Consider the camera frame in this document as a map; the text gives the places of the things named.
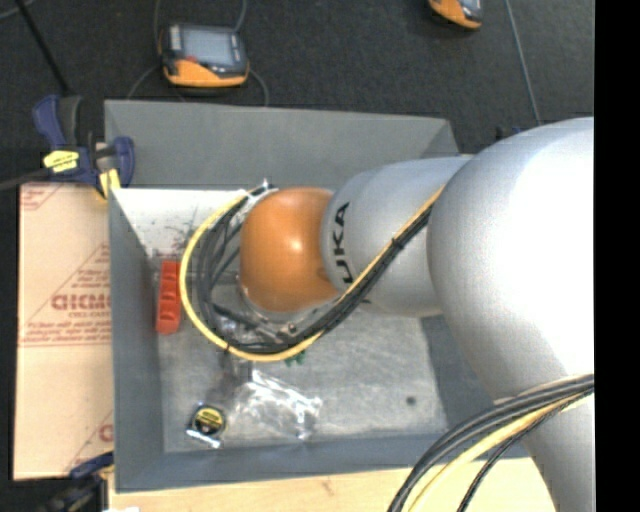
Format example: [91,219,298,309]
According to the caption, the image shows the brown cardboard board, red print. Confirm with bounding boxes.
[12,181,116,482]

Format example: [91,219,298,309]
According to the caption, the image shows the clear plastic packet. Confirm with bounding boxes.
[233,368,325,442]

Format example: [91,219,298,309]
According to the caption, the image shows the yellow and black tape measure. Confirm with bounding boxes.
[185,403,229,450]

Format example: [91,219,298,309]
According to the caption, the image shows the grey metal bin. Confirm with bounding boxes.
[103,99,532,492]

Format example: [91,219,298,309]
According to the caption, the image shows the orange-red ribbed block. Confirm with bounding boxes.
[154,259,183,337]

